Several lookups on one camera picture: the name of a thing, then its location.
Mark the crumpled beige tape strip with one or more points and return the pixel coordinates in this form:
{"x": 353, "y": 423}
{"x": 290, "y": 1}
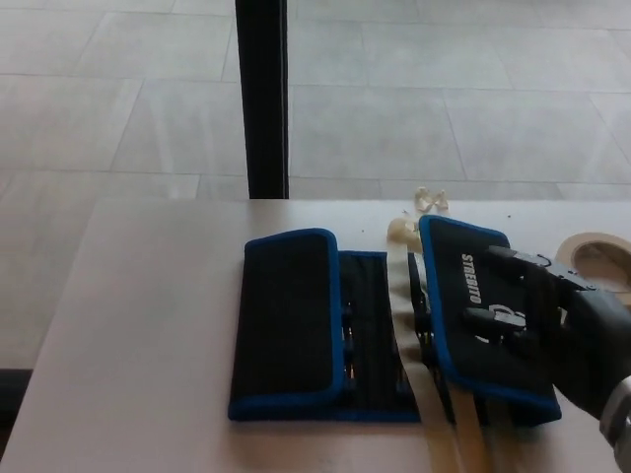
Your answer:
{"x": 468, "y": 436}

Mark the beige masking tape roll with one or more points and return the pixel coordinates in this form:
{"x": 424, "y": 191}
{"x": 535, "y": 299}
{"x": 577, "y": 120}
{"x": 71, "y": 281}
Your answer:
{"x": 572, "y": 249}

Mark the wide beige tape strip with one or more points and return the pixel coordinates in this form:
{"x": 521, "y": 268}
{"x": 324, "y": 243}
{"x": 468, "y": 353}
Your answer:
{"x": 401, "y": 290}

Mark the black vertical post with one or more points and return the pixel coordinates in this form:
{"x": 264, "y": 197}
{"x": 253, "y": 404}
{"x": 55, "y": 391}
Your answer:
{"x": 266, "y": 98}

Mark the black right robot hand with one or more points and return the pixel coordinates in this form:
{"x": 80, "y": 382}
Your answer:
{"x": 586, "y": 340}

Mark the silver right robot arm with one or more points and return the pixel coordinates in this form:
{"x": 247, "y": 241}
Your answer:
{"x": 618, "y": 433}

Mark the black blue-trimmed fabric toolkit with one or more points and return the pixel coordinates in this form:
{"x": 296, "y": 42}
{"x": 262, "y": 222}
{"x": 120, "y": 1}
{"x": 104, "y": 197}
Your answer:
{"x": 288, "y": 315}

